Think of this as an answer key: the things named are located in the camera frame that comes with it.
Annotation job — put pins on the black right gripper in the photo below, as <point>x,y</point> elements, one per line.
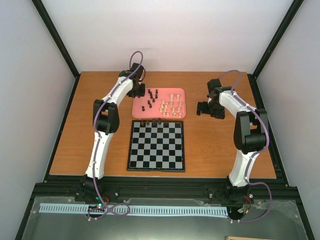
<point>219,115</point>

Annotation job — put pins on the black white chess board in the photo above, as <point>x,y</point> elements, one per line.
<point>157,148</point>

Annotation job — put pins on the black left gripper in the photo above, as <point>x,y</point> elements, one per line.
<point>142,93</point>

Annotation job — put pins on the pink plastic tray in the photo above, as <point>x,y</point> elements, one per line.
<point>168,98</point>

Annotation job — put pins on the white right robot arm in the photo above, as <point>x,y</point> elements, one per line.
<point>251,134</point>

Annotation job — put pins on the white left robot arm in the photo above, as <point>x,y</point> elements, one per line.
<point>106,121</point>

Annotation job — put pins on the light blue cable duct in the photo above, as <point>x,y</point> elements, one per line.
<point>135,210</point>

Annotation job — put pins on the black aluminium frame base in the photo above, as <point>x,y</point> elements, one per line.
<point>120,188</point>

